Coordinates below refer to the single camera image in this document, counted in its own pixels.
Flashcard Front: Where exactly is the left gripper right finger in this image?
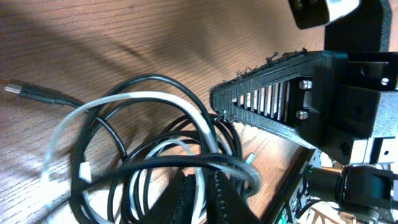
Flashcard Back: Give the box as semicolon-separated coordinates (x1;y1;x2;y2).
206;171;260;224

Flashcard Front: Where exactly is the black cable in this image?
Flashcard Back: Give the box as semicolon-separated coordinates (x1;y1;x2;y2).
4;73;262;224

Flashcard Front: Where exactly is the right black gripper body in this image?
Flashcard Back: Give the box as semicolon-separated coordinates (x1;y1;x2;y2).
318;1;397;165

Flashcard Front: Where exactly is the white cable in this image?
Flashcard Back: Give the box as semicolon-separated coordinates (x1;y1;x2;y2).
40;90;259;224

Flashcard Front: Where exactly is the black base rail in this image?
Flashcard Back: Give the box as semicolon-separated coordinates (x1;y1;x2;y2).
261;147;321;224

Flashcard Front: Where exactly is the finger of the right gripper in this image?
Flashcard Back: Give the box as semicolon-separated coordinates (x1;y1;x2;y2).
210;50;348;148

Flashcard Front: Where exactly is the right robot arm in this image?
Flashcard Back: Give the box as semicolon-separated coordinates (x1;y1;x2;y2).
210;0;397;223

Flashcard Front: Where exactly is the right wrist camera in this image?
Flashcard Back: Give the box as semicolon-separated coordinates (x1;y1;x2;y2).
287;0;361;30

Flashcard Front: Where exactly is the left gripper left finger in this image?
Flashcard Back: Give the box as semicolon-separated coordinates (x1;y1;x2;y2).
142;171;196;224

